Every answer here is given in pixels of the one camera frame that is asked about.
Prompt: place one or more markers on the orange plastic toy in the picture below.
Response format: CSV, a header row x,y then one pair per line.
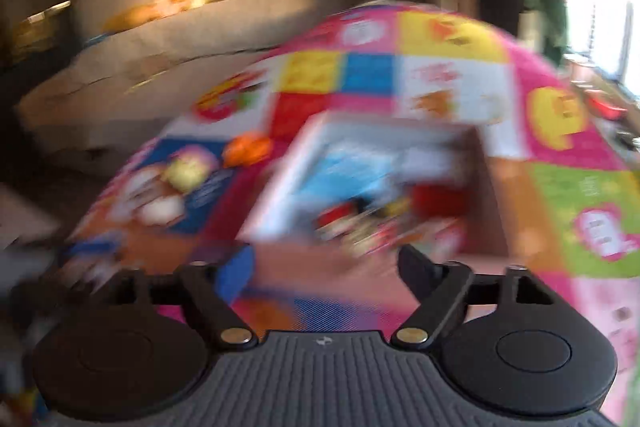
x,y
247,149

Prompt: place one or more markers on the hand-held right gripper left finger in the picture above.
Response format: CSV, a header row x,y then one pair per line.
x,y
235,274

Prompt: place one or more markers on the red bowl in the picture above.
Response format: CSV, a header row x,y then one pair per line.
x,y
605,104

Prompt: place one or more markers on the pink yellow cupcake toy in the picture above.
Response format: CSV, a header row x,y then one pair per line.
x,y
187,172

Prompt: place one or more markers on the colourful printed play mat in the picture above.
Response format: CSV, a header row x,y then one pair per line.
x,y
550,187

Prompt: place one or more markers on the red block toy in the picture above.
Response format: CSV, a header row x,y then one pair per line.
x,y
440,202

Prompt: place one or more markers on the dark cabinet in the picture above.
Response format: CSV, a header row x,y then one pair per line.
x,y
30,22

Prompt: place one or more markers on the orange brown plush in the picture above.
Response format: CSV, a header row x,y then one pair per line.
x,y
135,16

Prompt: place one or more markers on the beige sofa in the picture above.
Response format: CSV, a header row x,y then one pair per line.
x,y
150,72

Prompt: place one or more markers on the pink cardboard box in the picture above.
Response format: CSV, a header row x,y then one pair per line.
x,y
492,207

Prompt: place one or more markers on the blue white tissue packet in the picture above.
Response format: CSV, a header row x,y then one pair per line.
x,y
350,172

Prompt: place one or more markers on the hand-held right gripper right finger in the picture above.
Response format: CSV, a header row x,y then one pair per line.
x,y
417,269

